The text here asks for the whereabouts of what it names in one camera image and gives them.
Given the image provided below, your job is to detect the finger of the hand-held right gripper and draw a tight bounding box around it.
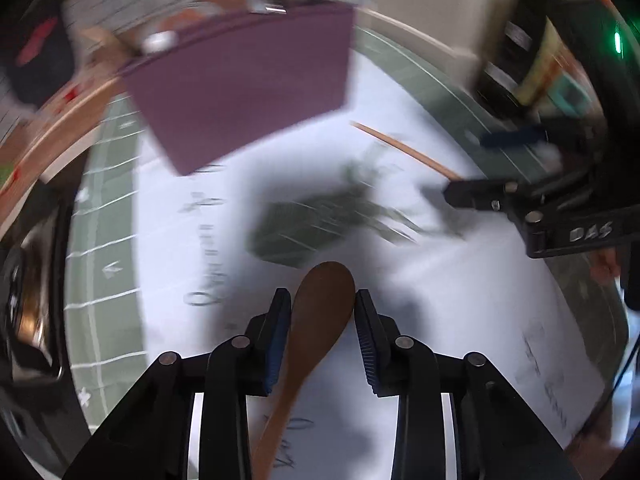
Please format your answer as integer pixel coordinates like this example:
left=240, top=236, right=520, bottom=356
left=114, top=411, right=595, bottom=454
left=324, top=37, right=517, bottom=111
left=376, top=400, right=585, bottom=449
left=442, top=166, right=597, bottom=214
left=466, top=125, right=597, bottom=162

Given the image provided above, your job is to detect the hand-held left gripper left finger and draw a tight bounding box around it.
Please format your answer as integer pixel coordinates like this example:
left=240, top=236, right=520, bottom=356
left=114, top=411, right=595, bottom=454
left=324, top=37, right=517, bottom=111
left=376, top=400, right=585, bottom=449
left=62, top=287, right=292, bottom=480

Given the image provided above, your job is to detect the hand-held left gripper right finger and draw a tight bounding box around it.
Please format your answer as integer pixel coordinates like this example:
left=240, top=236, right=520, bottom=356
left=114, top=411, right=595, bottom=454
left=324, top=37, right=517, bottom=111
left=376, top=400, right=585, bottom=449
left=354, top=288, right=583, bottom=480

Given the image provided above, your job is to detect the wooden spoon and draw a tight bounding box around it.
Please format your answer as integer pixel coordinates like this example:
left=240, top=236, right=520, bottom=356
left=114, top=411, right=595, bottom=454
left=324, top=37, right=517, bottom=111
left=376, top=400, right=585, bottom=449
left=250, top=261, right=357, bottom=480

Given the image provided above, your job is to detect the wooden chopstick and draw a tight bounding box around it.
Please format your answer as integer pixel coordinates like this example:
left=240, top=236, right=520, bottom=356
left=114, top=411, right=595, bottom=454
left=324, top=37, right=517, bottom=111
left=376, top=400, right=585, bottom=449
left=350, top=121, right=463, bottom=182

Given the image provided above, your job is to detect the purple utensil holder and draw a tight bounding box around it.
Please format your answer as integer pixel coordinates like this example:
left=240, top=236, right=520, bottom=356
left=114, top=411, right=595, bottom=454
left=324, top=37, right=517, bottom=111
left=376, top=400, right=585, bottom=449
left=120, top=2, right=357, bottom=176

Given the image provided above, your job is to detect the person's right hand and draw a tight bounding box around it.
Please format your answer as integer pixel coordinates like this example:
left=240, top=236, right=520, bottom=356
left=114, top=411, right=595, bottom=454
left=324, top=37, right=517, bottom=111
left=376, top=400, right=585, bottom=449
left=590, top=250, right=622, bottom=285

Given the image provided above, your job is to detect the dark sauce bottle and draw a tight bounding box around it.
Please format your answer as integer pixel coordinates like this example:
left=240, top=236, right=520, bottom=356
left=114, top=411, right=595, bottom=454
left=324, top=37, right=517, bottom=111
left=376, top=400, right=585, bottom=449
left=472, top=7, right=582, bottom=112

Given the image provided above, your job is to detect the white paper sheet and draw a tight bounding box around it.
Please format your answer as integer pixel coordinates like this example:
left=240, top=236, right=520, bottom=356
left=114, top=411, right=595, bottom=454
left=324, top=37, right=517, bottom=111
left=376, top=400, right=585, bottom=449
left=65, top=25, right=632, bottom=480

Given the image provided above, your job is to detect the black stove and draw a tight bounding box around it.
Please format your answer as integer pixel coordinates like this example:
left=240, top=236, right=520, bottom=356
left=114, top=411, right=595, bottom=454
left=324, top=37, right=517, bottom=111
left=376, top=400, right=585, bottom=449
left=0, top=195, right=77, bottom=397

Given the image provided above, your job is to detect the white spoon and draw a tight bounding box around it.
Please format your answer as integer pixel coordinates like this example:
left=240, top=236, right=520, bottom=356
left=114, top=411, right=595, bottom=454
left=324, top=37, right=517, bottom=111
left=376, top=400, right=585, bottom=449
left=142, top=31, right=179, bottom=55

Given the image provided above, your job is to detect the black cable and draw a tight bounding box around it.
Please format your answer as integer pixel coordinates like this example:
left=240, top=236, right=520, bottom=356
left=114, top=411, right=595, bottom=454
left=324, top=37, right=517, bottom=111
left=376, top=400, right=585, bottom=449
left=580, top=330, right=640, bottom=436

